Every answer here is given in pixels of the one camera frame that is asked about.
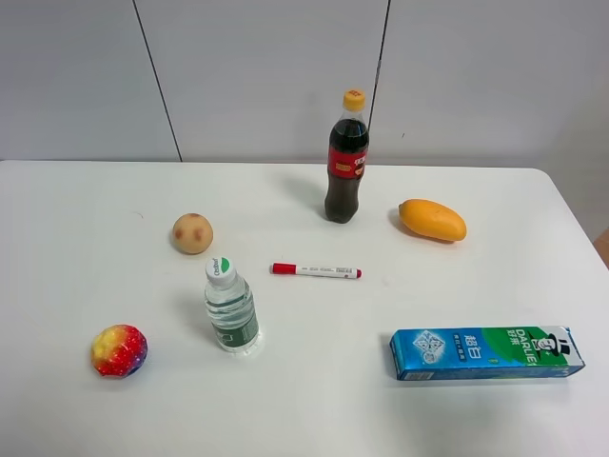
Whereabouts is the red yellow squishy ball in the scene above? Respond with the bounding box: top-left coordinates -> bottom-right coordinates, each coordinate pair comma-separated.
90,325 -> 147,378

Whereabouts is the red whiteboard marker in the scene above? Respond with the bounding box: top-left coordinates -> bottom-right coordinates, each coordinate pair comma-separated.
270,263 -> 362,280

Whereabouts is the cola bottle yellow cap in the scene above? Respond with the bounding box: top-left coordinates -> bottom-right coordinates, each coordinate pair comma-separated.
324,89 -> 369,224

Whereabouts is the small water bottle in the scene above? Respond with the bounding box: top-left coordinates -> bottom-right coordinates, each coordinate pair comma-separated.
205,257 -> 260,353

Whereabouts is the tan spotted round fruit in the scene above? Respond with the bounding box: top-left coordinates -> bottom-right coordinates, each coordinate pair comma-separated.
171,213 -> 213,255

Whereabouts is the yellow mango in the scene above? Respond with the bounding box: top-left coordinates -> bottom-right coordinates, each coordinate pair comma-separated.
398,199 -> 467,242

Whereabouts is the blue green toothpaste box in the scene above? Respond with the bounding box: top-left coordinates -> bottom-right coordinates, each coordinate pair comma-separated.
389,326 -> 585,382

